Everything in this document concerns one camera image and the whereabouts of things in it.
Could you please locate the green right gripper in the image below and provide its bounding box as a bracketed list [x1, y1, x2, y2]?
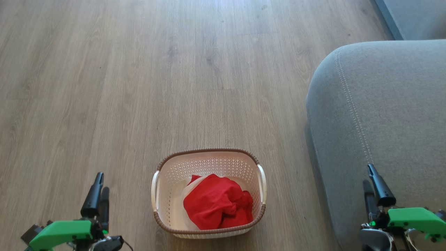
[362, 164, 446, 243]

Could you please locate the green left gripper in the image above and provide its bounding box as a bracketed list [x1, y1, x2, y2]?
[29, 172, 110, 251]

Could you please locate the red cloth garment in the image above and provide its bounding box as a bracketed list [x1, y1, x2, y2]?
[183, 174, 254, 230]

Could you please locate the grey fabric sofa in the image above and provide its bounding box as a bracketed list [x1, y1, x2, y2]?
[306, 39, 446, 251]

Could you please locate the white plastic laundry basket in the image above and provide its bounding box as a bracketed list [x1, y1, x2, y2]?
[151, 148, 267, 239]

